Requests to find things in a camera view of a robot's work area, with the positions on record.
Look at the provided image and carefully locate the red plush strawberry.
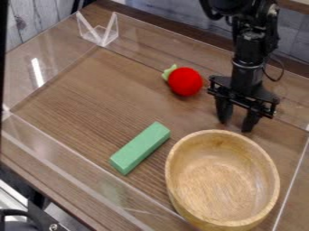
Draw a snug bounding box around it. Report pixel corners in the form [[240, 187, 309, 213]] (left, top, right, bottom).
[[161, 64, 203, 97]]

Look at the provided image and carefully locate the green rectangular block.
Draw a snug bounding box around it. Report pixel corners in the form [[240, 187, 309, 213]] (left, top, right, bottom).
[[109, 122, 169, 175]]

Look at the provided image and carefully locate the clear acrylic tray wall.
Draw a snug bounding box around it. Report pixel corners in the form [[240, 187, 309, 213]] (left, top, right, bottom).
[[1, 6, 309, 231]]

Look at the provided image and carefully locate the wooden bowl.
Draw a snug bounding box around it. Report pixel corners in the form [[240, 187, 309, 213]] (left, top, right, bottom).
[[165, 130, 279, 231]]

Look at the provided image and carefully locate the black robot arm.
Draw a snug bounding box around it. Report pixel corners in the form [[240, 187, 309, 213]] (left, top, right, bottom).
[[199, 0, 279, 133]]

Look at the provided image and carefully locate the black cable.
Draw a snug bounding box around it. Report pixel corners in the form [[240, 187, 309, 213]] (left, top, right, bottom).
[[0, 208, 33, 231]]

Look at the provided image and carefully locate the clear acrylic corner bracket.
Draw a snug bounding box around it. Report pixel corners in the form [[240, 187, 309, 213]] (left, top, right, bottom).
[[76, 12, 117, 47]]

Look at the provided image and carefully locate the black metal mount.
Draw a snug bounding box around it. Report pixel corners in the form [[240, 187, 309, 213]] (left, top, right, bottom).
[[27, 201, 68, 231]]

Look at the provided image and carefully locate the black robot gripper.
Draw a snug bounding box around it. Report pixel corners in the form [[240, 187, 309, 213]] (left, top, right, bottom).
[[207, 59, 279, 133]]

